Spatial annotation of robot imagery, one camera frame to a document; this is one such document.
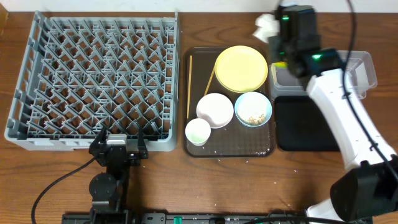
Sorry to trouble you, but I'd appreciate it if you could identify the black food waste tray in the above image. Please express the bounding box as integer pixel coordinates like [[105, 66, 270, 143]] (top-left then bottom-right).
[[274, 96, 340, 152]]

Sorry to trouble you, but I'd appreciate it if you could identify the right wooden chopstick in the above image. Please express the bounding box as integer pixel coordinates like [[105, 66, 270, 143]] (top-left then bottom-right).
[[203, 68, 215, 96]]

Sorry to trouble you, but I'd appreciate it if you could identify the dark brown serving tray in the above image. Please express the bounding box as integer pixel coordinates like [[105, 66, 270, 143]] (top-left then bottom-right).
[[183, 47, 275, 158]]

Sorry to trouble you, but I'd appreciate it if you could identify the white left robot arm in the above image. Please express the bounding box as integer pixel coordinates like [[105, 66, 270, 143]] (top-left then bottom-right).
[[88, 126, 149, 224]]

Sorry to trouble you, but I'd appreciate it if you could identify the yellow green wrapper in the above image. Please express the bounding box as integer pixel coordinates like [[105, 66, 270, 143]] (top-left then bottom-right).
[[273, 62, 288, 68]]

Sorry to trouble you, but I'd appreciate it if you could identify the white cup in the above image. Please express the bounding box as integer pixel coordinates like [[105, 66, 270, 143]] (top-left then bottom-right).
[[185, 118, 211, 146]]

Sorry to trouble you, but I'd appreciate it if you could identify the left wooden chopstick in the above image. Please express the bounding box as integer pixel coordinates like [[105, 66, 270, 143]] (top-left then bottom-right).
[[187, 55, 193, 119]]

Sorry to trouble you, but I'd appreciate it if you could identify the light blue bowl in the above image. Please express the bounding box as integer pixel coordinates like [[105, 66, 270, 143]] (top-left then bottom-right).
[[234, 91, 272, 128]]

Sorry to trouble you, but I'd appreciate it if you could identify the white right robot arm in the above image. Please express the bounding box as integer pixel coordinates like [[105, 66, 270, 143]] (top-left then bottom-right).
[[269, 5, 397, 223]]

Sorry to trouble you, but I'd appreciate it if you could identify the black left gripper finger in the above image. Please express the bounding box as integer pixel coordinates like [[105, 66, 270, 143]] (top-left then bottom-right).
[[137, 126, 146, 150], [94, 126, 107, 147]]

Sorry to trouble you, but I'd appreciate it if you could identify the grey plastic dish rack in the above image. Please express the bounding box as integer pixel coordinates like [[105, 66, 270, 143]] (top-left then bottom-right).
[[4, 12, 181, 152]]

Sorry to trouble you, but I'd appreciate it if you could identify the clear plastic waste bin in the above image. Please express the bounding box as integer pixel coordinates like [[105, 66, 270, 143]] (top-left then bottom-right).
[[269, 51, 377, 100]]

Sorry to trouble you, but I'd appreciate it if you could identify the wooden chopstick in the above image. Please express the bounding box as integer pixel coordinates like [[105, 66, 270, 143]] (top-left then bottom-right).
[[203, 68, 215, 96], [187, 55, 193, 119]]

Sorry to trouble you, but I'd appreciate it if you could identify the yellow plate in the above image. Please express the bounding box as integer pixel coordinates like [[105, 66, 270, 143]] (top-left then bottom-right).
[[214, 45, 268, 93]]

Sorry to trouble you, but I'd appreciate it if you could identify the white napkin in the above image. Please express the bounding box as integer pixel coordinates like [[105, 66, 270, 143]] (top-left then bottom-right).
[[253, 14, 279, 44]]

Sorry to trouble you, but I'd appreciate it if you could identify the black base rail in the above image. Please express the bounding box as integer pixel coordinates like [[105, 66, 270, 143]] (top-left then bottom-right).
[[61, 212, 308, 224]]

